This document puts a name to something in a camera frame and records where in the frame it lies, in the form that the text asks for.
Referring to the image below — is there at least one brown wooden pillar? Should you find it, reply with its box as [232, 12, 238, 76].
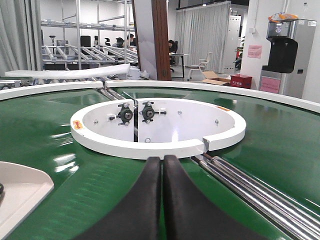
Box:
[131, 0, 172, 81]

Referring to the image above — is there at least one white desk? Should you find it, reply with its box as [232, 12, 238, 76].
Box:
[169, 52, 190, 79]

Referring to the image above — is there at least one open cardboard box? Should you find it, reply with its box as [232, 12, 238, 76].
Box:
[201, 71, 231, 86]

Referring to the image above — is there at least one silver water dispenser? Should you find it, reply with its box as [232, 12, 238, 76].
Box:
[259, 19, 317, 98]

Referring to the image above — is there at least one white rim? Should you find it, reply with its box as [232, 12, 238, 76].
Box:
[0, 81, 103, 101]
[105, 80, 320, 113]

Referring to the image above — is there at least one white inner ring guard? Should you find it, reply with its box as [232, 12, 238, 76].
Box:
[70, 97, 247, 160]

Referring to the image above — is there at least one pink plastic dustpan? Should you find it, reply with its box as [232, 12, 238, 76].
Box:
[0, 161, 54, 240]

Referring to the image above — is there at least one right steel roller set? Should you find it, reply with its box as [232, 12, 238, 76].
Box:
[191, 153, 320, 240]

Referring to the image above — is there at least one right black bearing mount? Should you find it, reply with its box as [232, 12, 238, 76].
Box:
[141, 101, 167, 124]

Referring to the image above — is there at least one white office chair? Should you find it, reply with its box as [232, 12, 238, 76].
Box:
[187, 52, 213, 81]

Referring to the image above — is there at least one grey left curtain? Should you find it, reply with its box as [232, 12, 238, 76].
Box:
[0, 0, 43, 76]

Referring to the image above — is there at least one white curtain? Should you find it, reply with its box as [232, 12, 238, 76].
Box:
[174, 1, 231, 72]

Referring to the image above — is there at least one steel roller set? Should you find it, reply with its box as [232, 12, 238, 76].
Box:
[98, 88, 126, 101]
[191, 153, 320, 240]

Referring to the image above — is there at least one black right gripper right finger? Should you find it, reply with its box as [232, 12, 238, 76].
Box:
[163, 155, 264, 240]

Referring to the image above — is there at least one white outer rim right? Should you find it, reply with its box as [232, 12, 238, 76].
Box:
[105, 80, 320, 113]

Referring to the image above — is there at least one aluminium roller rack shelving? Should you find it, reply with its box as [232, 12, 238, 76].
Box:
[40, 0, 138, 70]

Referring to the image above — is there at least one green conveyor belt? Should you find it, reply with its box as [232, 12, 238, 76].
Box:
[0, 87, 320, 240]

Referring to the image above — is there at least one white outer rim left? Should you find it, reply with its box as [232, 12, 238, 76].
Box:
[0, 81, 103, 101]

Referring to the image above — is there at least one left black bearing mount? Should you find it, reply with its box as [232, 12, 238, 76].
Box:
[108, 103, 134, 126]

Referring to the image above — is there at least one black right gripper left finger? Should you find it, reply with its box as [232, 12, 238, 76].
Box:
[75, 157, 162, 240]

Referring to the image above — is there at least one white foam sheet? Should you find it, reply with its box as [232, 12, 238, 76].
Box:
[4, 63, 130, 80]

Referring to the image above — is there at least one red box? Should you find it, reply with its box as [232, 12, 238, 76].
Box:
[230, 73, 252, 89]

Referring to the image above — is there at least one seated person at desk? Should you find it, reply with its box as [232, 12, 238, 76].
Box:
[168, 39, 178, 65]

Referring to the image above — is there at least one black bearing mount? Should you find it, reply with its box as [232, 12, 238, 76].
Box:
[108, 103, 134, 126]
[141, 101, 167, 124]

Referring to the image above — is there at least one left steel roller set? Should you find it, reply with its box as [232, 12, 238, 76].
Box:
[98, 88, 126, 101]

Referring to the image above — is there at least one orange snack bag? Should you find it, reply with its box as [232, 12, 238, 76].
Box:
[268, 12, 298, 23]

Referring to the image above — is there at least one seated person behind rack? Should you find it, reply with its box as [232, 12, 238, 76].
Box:
[121, 33, 136, 48]

